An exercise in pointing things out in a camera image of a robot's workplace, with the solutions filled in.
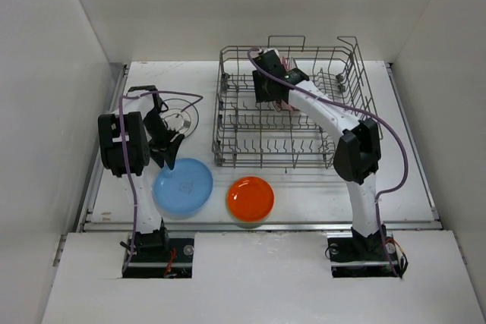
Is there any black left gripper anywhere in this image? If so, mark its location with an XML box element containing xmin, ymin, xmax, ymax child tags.
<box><xmin>142</xmin><ymin>109</ymin><xmax>183</xmax><ymax>169</ymax></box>

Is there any pink plate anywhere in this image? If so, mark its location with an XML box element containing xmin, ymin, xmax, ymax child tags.
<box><xmin>273</xmin><ymin>56</ymin><xmax>298</xmax><ymax>112</ymax></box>

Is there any blue plate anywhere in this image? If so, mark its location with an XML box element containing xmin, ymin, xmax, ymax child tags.
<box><xmin>152</xmin><ymin>158</ymin><xmax>213</xmax><ymax>219</ymax></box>

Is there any white plate green rim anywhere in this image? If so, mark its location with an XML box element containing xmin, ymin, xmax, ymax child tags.
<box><xmin>161</xmin><ymin>97</ymin><xmax>200</xmax><ymax>139</ymax></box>

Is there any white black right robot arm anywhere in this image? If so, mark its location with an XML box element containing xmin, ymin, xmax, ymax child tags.
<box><xmin>248</xmin><ymin>49</ymin><xmax>383</xmax><ymax>259</ymax></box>

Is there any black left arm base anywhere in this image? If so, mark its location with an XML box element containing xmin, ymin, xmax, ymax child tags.
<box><xmin>121</xmin><ymin>237</ymin><xmax>195</xmax><ymax>279</ymax></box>

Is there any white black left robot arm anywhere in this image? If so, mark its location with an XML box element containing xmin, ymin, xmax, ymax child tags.
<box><xmin>97</xmin><ymin>85</ymin><xmax>185</xmax><ymax>261</ymax></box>

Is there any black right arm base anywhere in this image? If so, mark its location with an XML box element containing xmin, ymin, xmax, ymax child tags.
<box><xmin>325</xmin><ymin>236</ymin><xmax>409</xmax><ymax>278</ymax></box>

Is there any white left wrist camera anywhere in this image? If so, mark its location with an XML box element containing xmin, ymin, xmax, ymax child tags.
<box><xmin>165</xmin><ymin>112</ymin><xmax>192</xmax><ymax>135</ymax></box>

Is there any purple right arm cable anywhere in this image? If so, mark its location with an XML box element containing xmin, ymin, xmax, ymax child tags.
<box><xmin>247</xmin><ymin>47</ymin><xmax>409</xmax><ymax>278</ymax></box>

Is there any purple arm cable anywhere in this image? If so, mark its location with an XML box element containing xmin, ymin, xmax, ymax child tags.
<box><xmin>247</xmin><ymin>47</ymin><xmax>409</xmax><ymax>278</ymax></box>
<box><xmin>118</xmin><ymin>90</ymin><xmax>205</xmax><ymax>278</ymax></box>

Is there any grey wire dish rack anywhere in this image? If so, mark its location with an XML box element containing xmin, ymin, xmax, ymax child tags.
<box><xmin>212</xmin><ymin>36</ymin><xmax>376</xmax><ymax>169</ymax></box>

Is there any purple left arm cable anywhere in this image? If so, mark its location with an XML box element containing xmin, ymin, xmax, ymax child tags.
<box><xmin>118</xmin><ymin>90</ymin><xmax>205</xmax><ymax>278</ymax></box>

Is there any aluminium front rail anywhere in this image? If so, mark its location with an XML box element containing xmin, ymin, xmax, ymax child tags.
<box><xmin>77</xmin><ymin>220</ymin><xmax>443</xmax><ymax>232</ymax></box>

